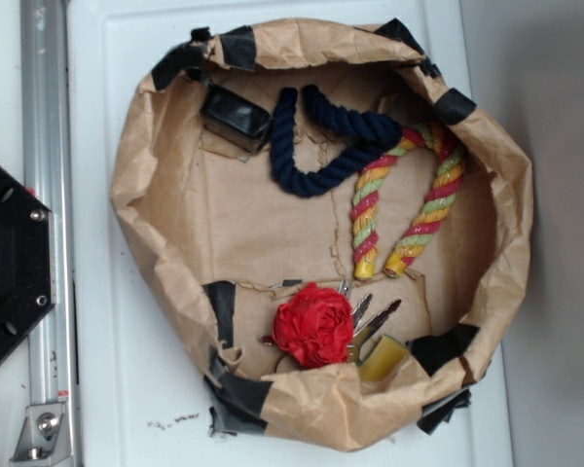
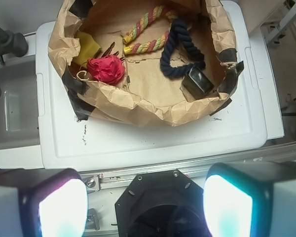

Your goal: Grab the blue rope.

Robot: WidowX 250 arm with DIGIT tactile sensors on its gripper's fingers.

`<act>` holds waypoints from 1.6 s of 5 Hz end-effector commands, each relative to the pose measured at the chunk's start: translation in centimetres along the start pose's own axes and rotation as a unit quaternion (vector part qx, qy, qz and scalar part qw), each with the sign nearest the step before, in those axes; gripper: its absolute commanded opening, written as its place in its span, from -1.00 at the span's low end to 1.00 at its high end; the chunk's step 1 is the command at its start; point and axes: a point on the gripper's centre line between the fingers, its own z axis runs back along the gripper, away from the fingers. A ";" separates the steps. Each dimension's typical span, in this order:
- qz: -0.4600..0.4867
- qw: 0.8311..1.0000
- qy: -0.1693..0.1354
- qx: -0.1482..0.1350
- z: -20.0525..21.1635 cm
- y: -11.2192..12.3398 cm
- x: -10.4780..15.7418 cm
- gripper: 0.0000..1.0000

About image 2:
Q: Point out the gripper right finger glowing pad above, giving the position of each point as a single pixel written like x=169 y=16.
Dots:
x=255 y=199

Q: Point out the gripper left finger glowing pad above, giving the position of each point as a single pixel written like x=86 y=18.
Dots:
x=42 y=203

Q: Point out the white plastic bin lid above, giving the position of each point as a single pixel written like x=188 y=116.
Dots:
x=97 y=144

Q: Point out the clear plastic container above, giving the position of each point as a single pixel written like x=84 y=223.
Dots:
x=18 y=103

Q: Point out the black rectangular box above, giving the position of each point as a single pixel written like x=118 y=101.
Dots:
x=197 y=84

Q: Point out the red crumpled cloth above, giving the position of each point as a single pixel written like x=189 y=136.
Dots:
x=108 y=69

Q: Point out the crumpled brown paper bag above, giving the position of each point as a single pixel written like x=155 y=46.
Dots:
x=161 y=41

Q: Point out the black knob clamp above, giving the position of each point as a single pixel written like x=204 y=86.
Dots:
x=14 y=43

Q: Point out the yellow sponge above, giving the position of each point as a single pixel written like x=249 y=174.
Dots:
x=88 y=48

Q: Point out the small pliers tool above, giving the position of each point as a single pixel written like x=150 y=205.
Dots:
x=111 y=50

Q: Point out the black octagonal mount plate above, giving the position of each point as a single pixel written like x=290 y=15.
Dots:
x=161 y=204

